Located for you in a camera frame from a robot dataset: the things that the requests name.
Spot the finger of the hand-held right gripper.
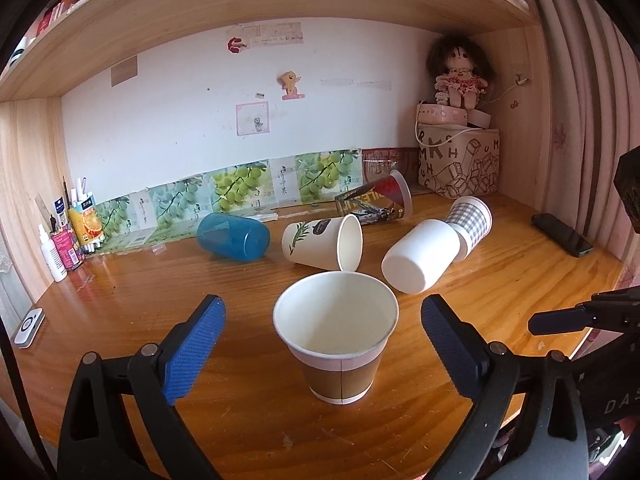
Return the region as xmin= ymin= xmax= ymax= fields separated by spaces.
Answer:
xmin=615 ymin=146 xmax=640 ymax=233
xmin=528 ymin=289 xmax=640 ymax=337

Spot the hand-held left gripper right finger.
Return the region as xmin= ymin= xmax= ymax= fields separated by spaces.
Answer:
xmin=421 ymin=294 xmax=588 ymax=480

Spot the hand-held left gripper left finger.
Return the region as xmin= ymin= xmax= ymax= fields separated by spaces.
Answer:
xmin=57 ymin=294 xmax=227 ymax=480

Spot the brown paper cup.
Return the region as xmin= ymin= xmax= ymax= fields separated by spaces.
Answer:
xmin=273 ymin=270 xmax=400 ymax=405

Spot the plain white paper cup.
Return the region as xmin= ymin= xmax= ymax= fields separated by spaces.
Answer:
xmin=381 ymin=218 xmax=461 ymax=295

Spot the blue plastic cup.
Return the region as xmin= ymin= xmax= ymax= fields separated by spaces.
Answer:
xmin=196 ymin=212 xmax=271 ymax=263

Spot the grey checked paper cup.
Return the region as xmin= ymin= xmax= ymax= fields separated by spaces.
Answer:
xmin=444 ymin=196 xmax=494 ymax=261

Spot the white leaf print paper cup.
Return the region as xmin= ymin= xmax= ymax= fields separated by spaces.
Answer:
xmin=281 ymin=213 xmax=364 ymax=274

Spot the red black printed cup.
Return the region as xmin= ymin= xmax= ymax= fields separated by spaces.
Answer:
xmin=334 ymin=169 xmax=413 ymax=226

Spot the black phone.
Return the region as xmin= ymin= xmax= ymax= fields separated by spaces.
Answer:
xmin=530 ymin=213 xmax=595 ymax=259

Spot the pale curtain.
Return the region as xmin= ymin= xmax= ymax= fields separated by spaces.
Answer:
xmin=515 ymin=0 xmax=640 ymax=271

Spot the grape print paper strip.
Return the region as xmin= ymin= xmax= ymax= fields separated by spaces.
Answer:
xmin=94 ymin=149 xmax=362 ymax=252

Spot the small white device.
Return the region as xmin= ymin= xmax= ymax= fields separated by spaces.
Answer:
xmin=13 ymin=307 xmax=46 ymax=349

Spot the orange juice carton pen holder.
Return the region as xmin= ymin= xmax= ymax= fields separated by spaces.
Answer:
xmin=68 ymin=199 xmax=105 ymax=253

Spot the white squeeze bottle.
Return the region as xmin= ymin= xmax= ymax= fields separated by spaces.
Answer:
xmin=38 ymin=224 xmax=68 ymax=283

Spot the letter print storage box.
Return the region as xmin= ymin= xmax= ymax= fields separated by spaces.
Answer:
xmin=417 ymin=124 xmax=501 ymax=199

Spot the red printed package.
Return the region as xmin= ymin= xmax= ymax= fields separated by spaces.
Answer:
xmin=360 ymin=147 xmax=419 ymax=184

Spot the pink round box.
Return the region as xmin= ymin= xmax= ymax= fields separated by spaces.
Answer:
xmin=416 ymin=101 xmax=471 ymax=126

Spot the rag doll with dark hair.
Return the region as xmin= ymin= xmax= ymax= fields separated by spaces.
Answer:
xmin=425 ymin=34 xmax=497 ymax=112

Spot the white cable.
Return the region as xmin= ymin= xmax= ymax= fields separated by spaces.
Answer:
xmin=414 ymin=74 xmax=531 ymax=161

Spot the pink wall note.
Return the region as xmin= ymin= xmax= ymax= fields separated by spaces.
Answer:
xmin=235 ymin=101 xmax=271 ymax=136

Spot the yellow bear wall sticker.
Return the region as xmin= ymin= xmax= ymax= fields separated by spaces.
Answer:
xmin=280 ymin=70 xmax=305 ymax=101

